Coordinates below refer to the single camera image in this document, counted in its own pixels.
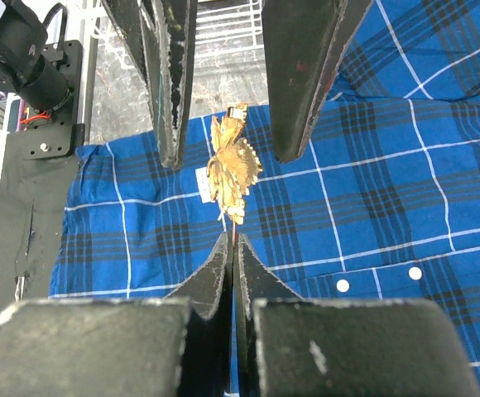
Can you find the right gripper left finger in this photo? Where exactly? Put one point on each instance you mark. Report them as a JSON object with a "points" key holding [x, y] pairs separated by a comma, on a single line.
{"points": [[174, 346]]}

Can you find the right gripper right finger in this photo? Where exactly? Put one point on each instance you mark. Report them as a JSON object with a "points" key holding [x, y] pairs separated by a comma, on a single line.
{"points": [[292, 346]]}

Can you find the white wire dish rack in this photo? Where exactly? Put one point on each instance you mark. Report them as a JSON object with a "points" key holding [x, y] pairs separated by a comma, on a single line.
{"points": [[220, 29]]}

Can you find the blue plaid shirt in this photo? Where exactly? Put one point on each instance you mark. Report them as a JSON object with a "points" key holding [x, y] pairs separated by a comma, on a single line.
{"points": [[384, 203]]}

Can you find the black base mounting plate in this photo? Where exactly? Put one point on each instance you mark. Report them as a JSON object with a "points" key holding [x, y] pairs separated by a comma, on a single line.
{"points": [[38, 166]]}

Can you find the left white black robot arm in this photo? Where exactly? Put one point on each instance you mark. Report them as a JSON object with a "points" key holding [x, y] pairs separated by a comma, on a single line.
{"points": [[24, 68]]}

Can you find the gold leaf brooch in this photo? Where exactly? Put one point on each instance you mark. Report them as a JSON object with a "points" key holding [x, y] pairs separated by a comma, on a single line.
{"points": [[235, 166]]}

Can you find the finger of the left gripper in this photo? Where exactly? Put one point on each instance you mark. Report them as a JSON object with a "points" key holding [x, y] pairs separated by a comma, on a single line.
{"points": [[159, 37], [304, 44]]}

